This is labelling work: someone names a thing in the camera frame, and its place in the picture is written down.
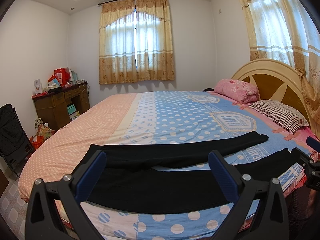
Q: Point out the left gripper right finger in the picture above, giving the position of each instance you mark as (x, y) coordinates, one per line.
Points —
(270, 220)

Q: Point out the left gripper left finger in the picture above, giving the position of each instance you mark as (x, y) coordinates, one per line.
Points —
(43, 220)

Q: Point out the black pants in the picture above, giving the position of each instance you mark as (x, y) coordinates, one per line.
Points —
(157, 179)

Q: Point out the striped pillow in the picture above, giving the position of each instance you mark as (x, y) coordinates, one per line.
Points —
(283, 115)

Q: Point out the black chair with clothes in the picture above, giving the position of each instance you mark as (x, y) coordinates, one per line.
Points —
(15, 145)

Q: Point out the colourful bag on floor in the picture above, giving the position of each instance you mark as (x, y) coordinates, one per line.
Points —
(43, 132)

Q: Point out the cream wooden headboard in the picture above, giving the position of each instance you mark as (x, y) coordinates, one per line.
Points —
(277, 81)

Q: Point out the pink floral pillow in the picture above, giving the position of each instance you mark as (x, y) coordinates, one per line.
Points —
(239, 91)

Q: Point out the brown wooden desk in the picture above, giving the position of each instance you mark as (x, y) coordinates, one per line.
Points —
(52, 108)

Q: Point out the teal box in desk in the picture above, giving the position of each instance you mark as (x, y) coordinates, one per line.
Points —
(71, 109)

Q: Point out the white greeting card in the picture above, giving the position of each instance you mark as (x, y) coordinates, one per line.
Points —
(38, 87)

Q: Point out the patterned bed sheet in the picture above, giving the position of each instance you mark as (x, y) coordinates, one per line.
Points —
(165, 117)

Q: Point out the beige right window curtain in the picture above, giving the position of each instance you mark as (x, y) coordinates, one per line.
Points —
(282, 30)

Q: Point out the beige window curtain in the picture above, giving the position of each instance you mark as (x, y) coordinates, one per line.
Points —
(282, 30)
(135, 42)

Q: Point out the red gift bag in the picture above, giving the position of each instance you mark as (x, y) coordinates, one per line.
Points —
(62, 75)

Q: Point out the beige centre window curtain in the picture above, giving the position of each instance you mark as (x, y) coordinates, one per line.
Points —
(135, 42)

